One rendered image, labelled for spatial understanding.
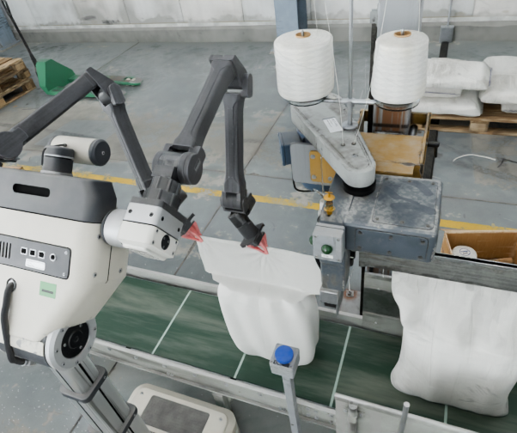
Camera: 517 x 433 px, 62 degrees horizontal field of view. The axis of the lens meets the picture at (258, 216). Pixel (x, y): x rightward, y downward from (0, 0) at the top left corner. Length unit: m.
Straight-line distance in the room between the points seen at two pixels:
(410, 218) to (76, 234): 0.81
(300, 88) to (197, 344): 1.32
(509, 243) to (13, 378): 2.98
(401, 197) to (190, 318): 1.34
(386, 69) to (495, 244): 1.90
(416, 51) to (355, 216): 0.43
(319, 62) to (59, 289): 0.86
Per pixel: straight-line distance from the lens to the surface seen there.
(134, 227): 0.97
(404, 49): 1.17
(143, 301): 2.36
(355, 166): 1.17
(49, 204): 1.12
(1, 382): 2.97
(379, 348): 2.02
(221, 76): 1.23
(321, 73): 1.24
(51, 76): 6.52
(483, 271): 1.40
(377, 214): 1.14
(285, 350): 1.45
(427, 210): 1.17
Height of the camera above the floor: 2.08
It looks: 40 degrees down
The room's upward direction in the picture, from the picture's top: 9 degrees counter-clockwise
